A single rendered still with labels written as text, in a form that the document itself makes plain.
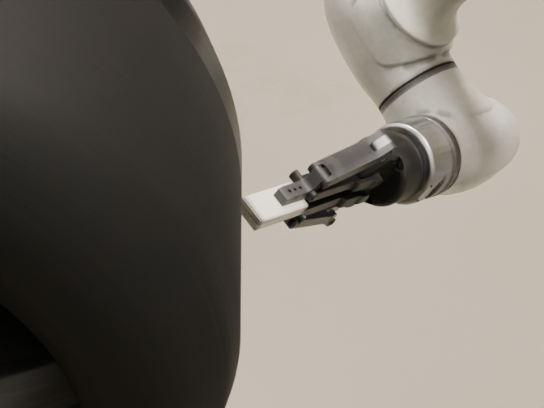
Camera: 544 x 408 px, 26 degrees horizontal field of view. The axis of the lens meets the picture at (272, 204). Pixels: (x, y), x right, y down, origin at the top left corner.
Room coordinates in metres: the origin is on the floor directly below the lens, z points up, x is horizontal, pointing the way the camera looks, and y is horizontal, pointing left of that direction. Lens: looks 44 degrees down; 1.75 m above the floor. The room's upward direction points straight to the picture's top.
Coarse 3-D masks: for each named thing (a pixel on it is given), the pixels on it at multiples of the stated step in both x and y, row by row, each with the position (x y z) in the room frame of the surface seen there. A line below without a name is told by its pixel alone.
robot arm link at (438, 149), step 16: (384, 128) 0.96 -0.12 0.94; (400, 128) 0.94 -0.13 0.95; (416, 128) 0.94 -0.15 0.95; (432, 128) 0.95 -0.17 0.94; (416, 144) 0.93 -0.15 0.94; (432, 144) 0.93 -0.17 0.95; (448, 144) 0.94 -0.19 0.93; (432, 160) 0.91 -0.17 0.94; (448, 160) 0.93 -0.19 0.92; (432, 176) 0.90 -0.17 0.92; (448, 176) 0.92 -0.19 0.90; (416, 192) 0.90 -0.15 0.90; (432, 192) 0.91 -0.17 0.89
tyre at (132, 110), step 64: (0, 0) 0.50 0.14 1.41; (64, 0) 0.53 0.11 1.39; (128, 0) 0.58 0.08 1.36; (0, 64) 0.46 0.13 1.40; (64, 64) 0.48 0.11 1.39; (128, 64) 0.52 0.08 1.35; (192, 64) 0.59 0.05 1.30; (0, 128) 0.44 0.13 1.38; (64, 128) 0.45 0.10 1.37; (128, 128) 0.48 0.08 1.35; (192, 128) 0.53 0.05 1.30; (0, 192) 0.42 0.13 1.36; (64, 192) 0.43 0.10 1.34; (128, 192) 0.45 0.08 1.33; (192, 192) 0.48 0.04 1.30; (0, 256) 0.41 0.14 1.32; (64, 256) 0.41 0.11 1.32; (128, 256) 0.43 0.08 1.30; (192, 256) 0.45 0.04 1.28; (0, 320) 0.68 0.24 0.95; (64, 320) 0.41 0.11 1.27; (128, 320) 0.41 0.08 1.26; (192, 320) 0.44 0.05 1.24; (0, 384) 0.63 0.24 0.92; (64, 384) 0.62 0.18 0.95; (128, 384) 0.41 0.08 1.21; (192, 384) 0.43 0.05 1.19
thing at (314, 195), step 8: (296, 176) 0.82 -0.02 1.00; (304, 176) 0.82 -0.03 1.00; (352, 176) 0.85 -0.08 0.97; (376, 176) 0.87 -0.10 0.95; (336, 184) 0.83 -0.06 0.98; (344, 184) 0.84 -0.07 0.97; (352, 184) 0.85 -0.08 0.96; (360, 184) 0.85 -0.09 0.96; (368, 184) 0.86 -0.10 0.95; (376, 184) 0.86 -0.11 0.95; (312, 192) 0.81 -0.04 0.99; (320, 192) 0.81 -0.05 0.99; (328, 192) 0.82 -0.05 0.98; (336, 192) 0.83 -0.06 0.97; (312, 200) 0.80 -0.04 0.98
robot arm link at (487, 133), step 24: (432, 72) 1.04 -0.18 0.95; (456, 72) 1.05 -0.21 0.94; (408, 96) 1.02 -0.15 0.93; (432, 96) 1.01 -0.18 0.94; (456, 96) 1.01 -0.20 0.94; (480, 96) 1.03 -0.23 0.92; (456, 120) 0.98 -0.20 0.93; (480, 120) 0.99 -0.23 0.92; (504, 120) 1.02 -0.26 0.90; (480, 144) 0.97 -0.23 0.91; (504, 144) 0.99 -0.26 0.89; (480, 168) 0.95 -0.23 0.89; (456, 192) 0.95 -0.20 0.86
